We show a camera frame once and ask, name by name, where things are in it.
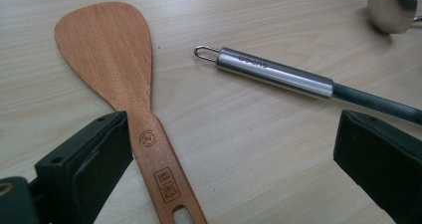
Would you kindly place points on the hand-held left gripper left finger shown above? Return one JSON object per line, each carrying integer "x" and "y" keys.
{"x": 83, "y": 171}

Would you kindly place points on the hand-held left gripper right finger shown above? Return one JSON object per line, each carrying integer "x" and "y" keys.
{"x": 381, "y": 157}

